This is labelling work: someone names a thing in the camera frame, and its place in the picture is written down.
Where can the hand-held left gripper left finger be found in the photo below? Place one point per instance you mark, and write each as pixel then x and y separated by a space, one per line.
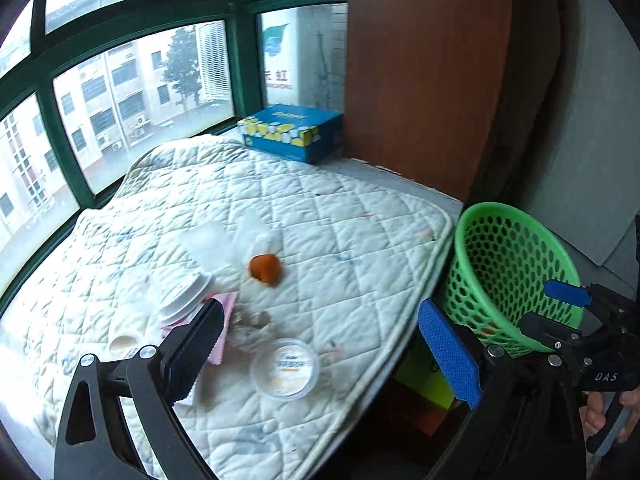
pixel 195 345

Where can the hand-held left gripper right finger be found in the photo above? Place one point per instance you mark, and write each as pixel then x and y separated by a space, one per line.
pixel 450 355

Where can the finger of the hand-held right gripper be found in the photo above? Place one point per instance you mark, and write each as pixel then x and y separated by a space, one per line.
pixel 565 292
pixel 542 330

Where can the pink wrapper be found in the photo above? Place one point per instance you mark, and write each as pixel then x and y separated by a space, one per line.
pixel 227 305

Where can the tissue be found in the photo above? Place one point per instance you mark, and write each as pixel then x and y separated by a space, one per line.
pixel 250 325

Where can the green perforated plastic basket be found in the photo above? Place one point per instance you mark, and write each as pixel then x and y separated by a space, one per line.
pixel 500 260

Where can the round clear plastic container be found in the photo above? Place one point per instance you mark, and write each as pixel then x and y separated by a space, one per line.
pixel 285 367

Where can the person's right hand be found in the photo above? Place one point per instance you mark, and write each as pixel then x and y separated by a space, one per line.
pixel 594 415

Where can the yellow green box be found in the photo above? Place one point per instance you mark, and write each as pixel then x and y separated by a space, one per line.
pixel 425 385

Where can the clear plastic bag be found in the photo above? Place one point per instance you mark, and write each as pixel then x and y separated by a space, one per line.
pixel 215 240

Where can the white quilted mat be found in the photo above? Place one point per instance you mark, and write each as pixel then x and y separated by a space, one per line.
pixel 325 210

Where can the blue and yellow tissue box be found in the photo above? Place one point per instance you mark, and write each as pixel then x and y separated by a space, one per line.
pixel 300 135

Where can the brown wooden cabinet panel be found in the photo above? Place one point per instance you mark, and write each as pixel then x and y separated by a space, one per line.
pixel 425 85

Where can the building outside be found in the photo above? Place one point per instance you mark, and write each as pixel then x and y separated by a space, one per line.
pixel 100 110

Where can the white carton with blue print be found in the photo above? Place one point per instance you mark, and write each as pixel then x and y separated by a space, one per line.
pixel 275 40

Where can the green window frame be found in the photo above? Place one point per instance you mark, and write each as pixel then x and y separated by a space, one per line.
pixel 240 35

